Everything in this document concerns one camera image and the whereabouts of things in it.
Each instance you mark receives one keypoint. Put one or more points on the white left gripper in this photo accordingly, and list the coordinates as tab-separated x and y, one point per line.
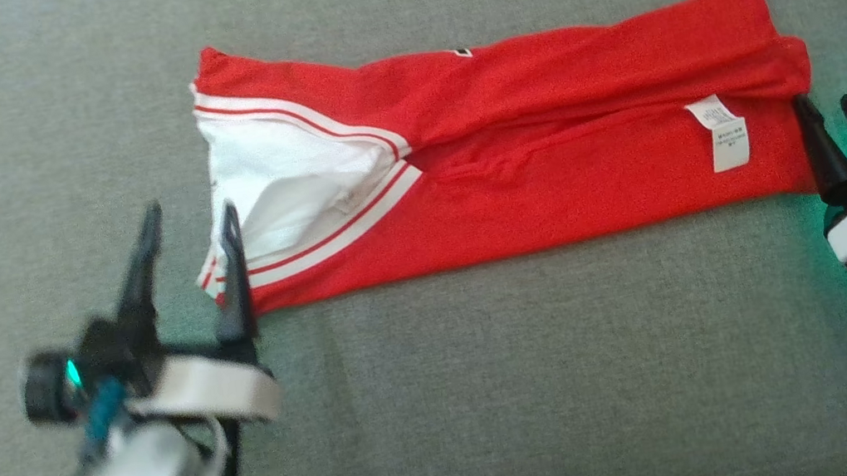
202	388

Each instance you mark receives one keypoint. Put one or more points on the red jersey with white trim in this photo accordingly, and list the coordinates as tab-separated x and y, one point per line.
551	194

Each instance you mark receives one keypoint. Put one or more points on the large grey sofa seat cushion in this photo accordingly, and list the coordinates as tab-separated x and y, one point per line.
497	395

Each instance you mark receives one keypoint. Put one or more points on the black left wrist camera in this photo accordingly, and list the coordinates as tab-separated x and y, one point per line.
47	391

